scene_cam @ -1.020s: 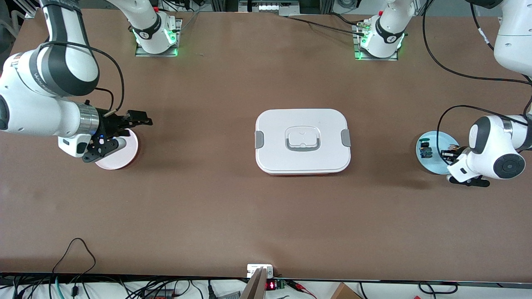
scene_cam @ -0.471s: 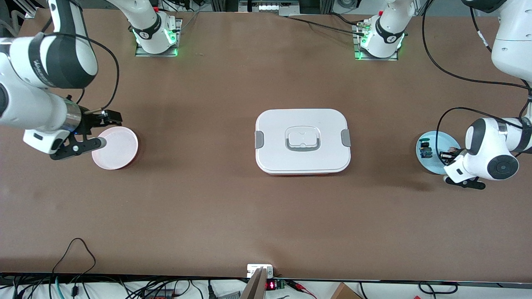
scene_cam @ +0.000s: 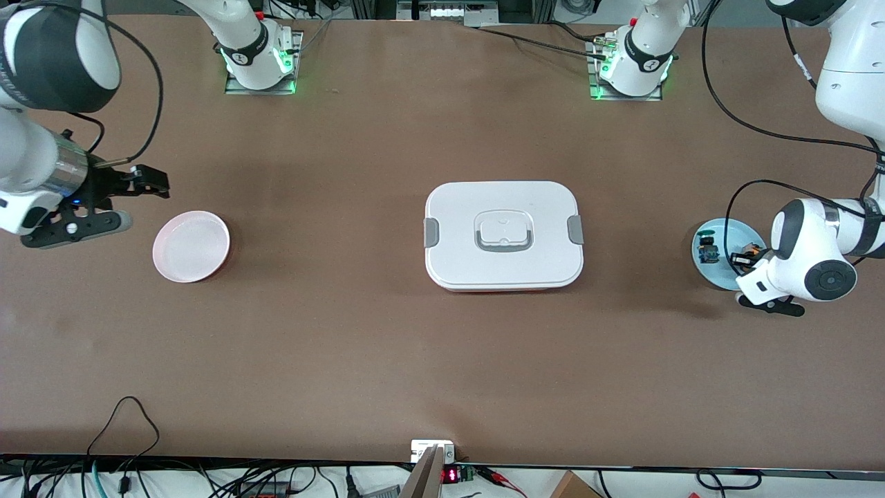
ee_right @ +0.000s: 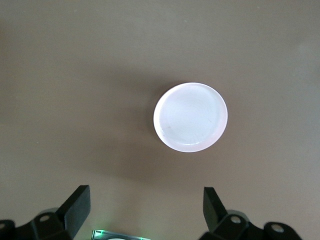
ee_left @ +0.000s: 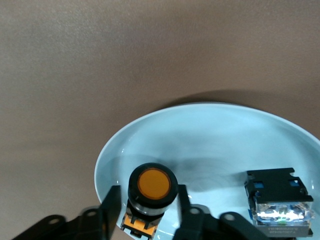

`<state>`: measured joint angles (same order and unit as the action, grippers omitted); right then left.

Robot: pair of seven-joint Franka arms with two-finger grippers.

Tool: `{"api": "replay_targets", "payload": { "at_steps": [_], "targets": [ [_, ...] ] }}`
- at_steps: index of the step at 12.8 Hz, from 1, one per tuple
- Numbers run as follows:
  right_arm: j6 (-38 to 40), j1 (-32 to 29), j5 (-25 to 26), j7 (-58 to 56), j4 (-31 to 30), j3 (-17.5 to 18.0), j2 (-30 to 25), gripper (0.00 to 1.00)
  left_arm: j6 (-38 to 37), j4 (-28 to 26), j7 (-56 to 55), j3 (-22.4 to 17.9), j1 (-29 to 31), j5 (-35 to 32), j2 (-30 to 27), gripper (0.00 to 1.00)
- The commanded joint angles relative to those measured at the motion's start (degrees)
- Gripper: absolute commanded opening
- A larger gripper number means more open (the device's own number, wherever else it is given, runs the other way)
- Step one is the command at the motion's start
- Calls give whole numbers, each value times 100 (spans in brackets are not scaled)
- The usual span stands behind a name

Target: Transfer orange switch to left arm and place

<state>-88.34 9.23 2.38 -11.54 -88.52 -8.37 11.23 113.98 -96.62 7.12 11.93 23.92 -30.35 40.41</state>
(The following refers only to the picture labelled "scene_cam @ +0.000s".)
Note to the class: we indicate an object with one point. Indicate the small dark electronic part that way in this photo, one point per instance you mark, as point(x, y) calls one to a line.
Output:
point(709, 254)

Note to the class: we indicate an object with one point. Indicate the brown cardboard box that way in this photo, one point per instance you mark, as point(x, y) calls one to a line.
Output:
point(570, 487)

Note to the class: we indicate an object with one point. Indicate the pink round plate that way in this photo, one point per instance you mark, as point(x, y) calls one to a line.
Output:
point(190, 247)

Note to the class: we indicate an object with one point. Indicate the white lidded storage box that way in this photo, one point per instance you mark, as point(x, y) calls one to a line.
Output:
point(456, 207)

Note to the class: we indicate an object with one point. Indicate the small white bracket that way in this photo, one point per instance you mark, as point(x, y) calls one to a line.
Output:
point(420, 449)

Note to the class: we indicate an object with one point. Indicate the grey slanted pole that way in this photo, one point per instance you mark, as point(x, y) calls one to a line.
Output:
point(425, 477)

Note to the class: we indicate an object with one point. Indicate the red clip lead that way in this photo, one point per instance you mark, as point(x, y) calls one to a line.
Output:
point(501, 481)

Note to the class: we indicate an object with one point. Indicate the red digit display module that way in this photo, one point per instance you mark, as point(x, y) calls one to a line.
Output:
point(451, 475)

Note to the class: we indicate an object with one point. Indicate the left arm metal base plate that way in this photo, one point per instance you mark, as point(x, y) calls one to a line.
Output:
point(626, 97)

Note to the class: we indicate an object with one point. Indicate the white power strip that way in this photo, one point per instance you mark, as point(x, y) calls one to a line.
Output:
point(442, 10)

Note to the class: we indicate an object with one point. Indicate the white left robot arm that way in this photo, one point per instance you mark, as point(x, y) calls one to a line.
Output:
point(802, 256)

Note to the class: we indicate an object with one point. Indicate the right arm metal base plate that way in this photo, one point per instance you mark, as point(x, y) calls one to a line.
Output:
point(231, 88)

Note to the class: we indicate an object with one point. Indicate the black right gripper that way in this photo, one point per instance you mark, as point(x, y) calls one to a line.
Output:
point(104, 185)

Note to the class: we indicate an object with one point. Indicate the light blue round plate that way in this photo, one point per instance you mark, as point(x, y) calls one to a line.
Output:
point(712, 273)

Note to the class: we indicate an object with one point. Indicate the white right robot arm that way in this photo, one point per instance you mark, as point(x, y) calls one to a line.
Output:
point(28, 155)

